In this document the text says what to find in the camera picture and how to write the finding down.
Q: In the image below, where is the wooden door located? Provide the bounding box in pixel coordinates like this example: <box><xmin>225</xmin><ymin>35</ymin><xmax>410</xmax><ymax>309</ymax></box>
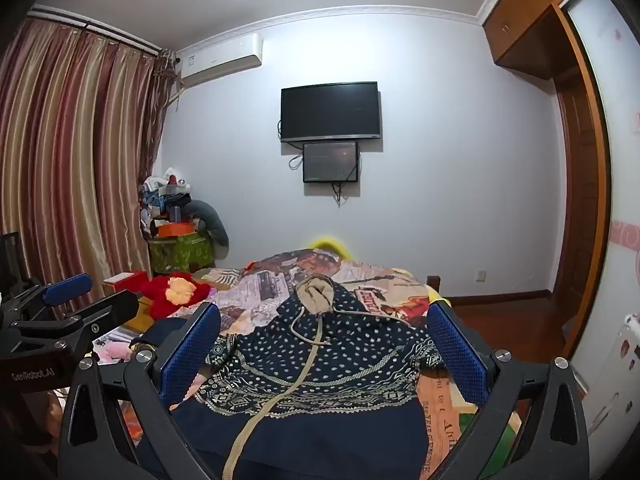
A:
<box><xmin>551</xmin><ymin>5</ymin><xmax>613</xmax><ymax>361</ymax></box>

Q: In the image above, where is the striped curtain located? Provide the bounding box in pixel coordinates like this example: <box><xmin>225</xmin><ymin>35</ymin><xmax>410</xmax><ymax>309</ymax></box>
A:
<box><xmin>0</xmin><ymin>15</ymin><xmax>177</xmax><ymax>311</ymax></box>

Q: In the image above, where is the red plush toy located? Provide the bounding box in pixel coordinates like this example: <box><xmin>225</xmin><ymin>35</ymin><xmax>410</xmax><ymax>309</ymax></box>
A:
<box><xmin>140</xmin><ymin>271</ymin><xmax>218</xmax><ymax>320</ymax></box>

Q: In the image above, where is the printed blanket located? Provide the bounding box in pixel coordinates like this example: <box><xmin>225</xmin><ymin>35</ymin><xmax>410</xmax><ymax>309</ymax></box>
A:
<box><xmin>100</xmin><ymin>247</ymin><xmax>521</xmax><ymax>480</ymax></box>

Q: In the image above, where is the small black monitor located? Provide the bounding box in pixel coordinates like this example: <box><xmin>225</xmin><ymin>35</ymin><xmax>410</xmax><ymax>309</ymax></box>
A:
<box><xmin>302</xmin><ymin>141</ymin><xmax>360</xmax><ymax>184</ymax></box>

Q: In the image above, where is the navy patterned hoodie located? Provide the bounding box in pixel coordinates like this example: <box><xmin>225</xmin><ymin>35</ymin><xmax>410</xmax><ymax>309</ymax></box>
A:
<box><xmin>170</xmin><ymin>277</ymin><xmax>446</xmax><ymax>480</ymax></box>

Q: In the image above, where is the orange box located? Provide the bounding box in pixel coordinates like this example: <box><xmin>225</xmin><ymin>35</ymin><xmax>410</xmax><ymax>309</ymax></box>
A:
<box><xmin>156</xmin><ymin>222</ymin><xmax>197</xmax><ymax>239</ymax></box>

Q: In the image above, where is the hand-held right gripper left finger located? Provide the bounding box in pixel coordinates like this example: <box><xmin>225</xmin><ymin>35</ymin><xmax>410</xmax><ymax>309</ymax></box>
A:
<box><xmin>57</xmin><ymin>302</ymin><xmax>223</xmax><ymax>480</ymax></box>

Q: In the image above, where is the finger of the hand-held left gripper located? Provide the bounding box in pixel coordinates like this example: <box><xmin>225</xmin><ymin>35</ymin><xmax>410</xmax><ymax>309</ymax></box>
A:
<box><xmin>54</xmin><ymin>290</ymin><xmax>141</xmax><ymax>357</ymax></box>
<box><xmin>10</xmin><ymin>273</ymin><xmax>94</xmax><ymax>323</ymax></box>

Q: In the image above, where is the wooden overhead cabinet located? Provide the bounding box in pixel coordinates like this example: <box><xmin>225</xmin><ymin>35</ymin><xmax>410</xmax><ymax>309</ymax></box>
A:
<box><xmin>482</xmin><ymin>0</ymin><xmax>591</xmax><ymax>80</ymax></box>

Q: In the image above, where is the pink plush toy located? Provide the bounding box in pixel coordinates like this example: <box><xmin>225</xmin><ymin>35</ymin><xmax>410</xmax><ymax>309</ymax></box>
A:
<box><xmin>97</xmin><ymin>340</ymin><xmax>134</xmax><ymax>364</ymax></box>

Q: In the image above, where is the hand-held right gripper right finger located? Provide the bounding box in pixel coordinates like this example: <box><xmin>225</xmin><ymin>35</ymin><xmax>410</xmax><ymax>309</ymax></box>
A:
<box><xmin>425</xmin><ymin>300</ymin><xmax>589</xmax><ymax>480</ymax></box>

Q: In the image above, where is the white air conditioner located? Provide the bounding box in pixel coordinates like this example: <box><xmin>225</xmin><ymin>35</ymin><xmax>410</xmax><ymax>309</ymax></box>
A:
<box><xmin>176</xmin><ymin>33</ymin><xmax>264</xmax><ymax>87</ymax></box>

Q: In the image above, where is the grey plush toy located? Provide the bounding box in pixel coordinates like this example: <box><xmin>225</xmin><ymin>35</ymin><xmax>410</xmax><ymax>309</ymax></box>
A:
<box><xmin>190</xmin><ymin>200</ymin><xmax>231</xmax><ymax>262</ymax></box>

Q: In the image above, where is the curtain rail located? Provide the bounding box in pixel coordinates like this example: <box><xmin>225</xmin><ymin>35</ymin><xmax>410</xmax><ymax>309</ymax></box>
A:
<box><xmin>30</xmin><ymin>4</ymin><xmax>163</xmax><ymax>53</ymax></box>

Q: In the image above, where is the air conditioner pipe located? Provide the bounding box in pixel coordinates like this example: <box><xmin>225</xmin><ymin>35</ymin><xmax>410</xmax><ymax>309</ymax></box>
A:
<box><xmin>170</xmin><ymin>79</ymin><xmax>189</xmax><ymax>112</ymax></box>

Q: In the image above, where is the black wall television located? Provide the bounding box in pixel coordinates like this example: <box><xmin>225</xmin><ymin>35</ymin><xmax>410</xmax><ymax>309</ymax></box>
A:
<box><xmin>280</xmin><ymin>81</ymin><xmax>383</xmax><ymax>143</ymax></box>

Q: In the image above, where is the pile of clothes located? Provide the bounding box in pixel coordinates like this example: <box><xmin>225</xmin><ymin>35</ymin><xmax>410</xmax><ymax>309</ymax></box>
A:
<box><xmin>140</xmin><ymin>166</ymin><xmax>194</xmax><ymax>224</ymax></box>

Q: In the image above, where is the white and red box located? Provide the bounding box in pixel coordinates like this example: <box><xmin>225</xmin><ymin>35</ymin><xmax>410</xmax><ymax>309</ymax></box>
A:
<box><xmin>102</xmin><ymin>271</ymin><xmax>151</xmax><ymax>294</ymax></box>

